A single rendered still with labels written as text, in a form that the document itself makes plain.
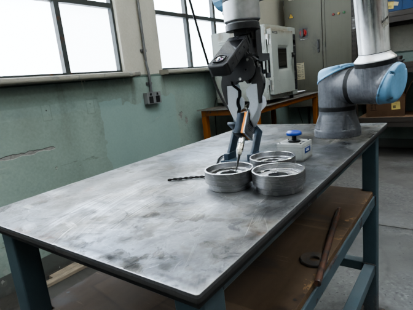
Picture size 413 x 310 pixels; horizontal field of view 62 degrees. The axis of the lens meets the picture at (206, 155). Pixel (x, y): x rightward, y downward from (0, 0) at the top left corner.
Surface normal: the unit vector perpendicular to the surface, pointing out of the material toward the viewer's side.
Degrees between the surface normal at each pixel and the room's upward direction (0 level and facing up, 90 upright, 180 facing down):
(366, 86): 99
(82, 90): 90
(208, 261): 0
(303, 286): 0
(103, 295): 0
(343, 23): 90
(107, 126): 90
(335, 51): 90
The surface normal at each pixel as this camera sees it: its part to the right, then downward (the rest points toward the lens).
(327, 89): -0.80, 0.21
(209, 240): -0.11, -0.97
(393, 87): 0.63, 0.22
